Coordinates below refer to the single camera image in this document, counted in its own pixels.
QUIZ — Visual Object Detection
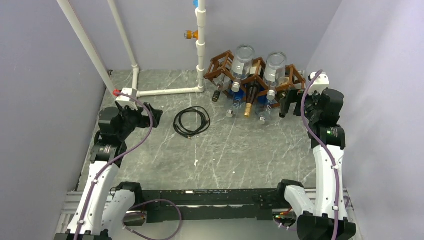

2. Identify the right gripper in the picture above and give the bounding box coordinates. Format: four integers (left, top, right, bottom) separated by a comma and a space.
280, 87, 324, 121

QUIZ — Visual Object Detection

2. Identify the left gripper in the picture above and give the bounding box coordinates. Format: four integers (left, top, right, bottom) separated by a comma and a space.
115, 101, 163, 140

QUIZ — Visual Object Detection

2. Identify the clear glass bottle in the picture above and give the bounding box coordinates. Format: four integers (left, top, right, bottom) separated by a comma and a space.
264, 51, 287, 101
230, 44, 255, 93

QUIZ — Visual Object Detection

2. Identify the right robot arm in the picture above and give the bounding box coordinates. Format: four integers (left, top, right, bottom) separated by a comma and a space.
252, 88, 357, 240

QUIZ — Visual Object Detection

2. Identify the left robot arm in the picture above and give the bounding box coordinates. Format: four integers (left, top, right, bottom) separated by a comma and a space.
54, 103, 163, 240

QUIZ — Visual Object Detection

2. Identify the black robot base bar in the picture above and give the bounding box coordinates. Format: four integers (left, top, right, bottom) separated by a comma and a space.
129, 188, 290, 223

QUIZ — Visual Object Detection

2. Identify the dark green wine bottle right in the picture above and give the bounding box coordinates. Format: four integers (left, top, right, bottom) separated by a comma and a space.
277, 76, 291, 118

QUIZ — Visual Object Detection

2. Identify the brown gold-capped wine bottle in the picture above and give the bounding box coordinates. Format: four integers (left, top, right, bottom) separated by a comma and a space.
244, 81, 261, 118

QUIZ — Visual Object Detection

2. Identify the blue label clear bottle left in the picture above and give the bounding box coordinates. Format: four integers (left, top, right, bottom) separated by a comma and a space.
224, 90, 245, 118

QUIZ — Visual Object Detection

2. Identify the dark bottle black cap left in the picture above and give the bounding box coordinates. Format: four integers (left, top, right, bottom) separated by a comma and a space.
212, 80, 226, 103

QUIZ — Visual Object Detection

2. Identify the brown wooden wine rack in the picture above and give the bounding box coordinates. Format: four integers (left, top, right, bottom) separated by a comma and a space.
204, 50, 306, 97

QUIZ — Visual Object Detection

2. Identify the orange valve fitting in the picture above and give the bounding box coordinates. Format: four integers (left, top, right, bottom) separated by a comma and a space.
184, 30, 199, 40

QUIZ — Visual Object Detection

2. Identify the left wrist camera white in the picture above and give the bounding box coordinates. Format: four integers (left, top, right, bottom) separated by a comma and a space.
112, 87, 138, 110

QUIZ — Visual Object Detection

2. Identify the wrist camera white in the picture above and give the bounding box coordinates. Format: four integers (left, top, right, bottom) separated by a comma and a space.
308, 71, 330, 96
112, 87, 138, 110

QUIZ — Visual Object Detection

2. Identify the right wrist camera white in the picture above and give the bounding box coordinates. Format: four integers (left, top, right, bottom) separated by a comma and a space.
308, 71, 330, 96

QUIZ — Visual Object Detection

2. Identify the white PVC pipe frame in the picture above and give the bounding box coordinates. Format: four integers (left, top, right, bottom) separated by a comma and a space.
57, 0, 207, 97

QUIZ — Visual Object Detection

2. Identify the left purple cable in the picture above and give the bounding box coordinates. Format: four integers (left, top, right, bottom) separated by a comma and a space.
73, 92, 184, 240

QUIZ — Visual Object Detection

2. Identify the purple cable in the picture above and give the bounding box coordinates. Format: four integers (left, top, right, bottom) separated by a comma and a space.
73, 92, 184, 240
299, 69, 342, 240

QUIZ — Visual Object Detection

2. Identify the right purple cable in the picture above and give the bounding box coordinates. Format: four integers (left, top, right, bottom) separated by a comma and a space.
299, 69, 342, 240

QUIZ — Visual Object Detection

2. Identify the coiled black cable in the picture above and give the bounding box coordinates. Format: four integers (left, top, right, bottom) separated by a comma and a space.
173, 106, 212, 140

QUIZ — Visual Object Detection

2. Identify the aluminium rail frame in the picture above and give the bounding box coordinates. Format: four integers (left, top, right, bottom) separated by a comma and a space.
56, 189, 356, 234

